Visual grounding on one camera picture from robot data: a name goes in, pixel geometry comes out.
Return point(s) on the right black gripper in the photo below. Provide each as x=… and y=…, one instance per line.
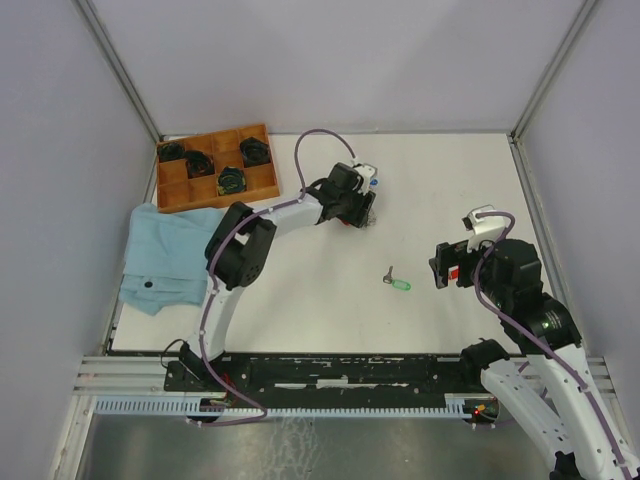
x=449, y=255

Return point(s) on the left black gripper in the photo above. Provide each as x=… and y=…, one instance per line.
x=359, y=217

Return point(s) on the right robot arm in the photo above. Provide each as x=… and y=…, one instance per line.
x=573, y=430

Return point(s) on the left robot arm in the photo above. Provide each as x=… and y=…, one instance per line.
x=237, y=251

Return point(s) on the green tag key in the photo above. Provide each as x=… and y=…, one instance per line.
x=399, y=284

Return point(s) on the black coil top right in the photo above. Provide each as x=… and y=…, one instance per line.
x=254, y=152

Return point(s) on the black coil with green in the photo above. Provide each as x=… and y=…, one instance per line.
x=231, y=180

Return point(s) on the wooden compartment tray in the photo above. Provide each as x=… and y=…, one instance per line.
x=175, y=192

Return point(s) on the black coil top left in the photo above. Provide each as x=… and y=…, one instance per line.
x=170, y=151

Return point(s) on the light blue cloth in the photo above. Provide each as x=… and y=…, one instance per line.
x=165, y=263

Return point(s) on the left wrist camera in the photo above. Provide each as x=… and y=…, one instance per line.
x=365, y=172

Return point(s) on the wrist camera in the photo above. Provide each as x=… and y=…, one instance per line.
x=365, y=172
x=484, y=226

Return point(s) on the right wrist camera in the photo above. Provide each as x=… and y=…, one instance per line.
x=484, y=226

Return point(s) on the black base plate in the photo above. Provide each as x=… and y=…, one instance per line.
x=279, y=381

